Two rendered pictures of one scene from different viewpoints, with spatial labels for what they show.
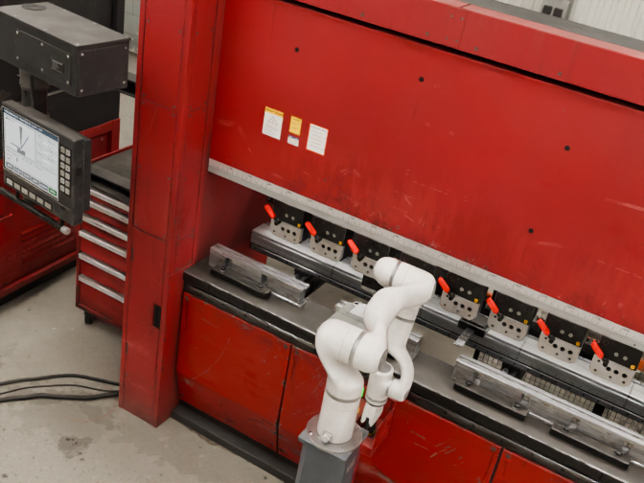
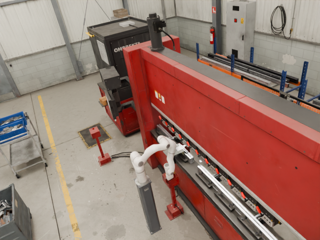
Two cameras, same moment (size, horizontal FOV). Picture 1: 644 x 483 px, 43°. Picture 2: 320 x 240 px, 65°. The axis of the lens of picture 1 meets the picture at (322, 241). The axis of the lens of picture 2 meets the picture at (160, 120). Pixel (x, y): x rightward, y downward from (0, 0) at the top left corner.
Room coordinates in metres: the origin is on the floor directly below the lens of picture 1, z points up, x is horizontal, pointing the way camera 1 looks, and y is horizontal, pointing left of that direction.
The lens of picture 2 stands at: (0.66, -1.98, 3.34)
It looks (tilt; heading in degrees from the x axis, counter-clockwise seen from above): 33 degrees down; 43
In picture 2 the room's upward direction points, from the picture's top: 9 degrees counter-clockwise
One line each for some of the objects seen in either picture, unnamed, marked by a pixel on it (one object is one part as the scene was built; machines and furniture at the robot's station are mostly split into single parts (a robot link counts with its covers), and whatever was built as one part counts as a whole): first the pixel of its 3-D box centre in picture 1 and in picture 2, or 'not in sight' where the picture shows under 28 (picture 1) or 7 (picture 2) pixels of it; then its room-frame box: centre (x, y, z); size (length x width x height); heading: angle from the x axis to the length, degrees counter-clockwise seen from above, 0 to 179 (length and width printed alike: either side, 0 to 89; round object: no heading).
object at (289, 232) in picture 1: (291, 218); (166, 119); (3.10, 0.14, 1.26); 0.15 x 0.09 x 0.17; 65
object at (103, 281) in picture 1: (141, 249); not in sight; (3.87, 0.97, 0.50); 0.50 x 0.50 x 1.00; 65
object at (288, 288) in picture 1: (258, 274); (165, 133); (3.16, 0.26, 0.92); 0.50 x 0.06 x 0.10; 65
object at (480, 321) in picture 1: (470, 330); not in sight; (2.89, -0.67, 1.01); 0.26 x 0.12 x 0.05; 155
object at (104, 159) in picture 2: not in sight; (99, 145); (2.74, 1.67, 0.41); 0.25 x 0.20 x 0.83; 155
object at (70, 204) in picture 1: (49, 160); (112, 103); (2.90, 1.12, 1.42); 0.45 x 0.12 x 0.36; 57
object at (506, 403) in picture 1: (491, 399); (204, 179); (2.61, -0.77, 0.89); 0.30 x 0.05 x 0.03; 65
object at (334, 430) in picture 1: (338, 412); (141, 175); (2.12, -0.16, 1.09); 0.19 x 0.19 x 0.18
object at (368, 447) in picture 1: (360, 418); (170, 177); (2.52, -0.28, 0.75); 0.20 x 0.16 x 0.18; 66
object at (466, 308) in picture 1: (464, 292); (195, 146); (2.76, -0.58, 1.26); 0.15 x 0.09 x 0.17; 65
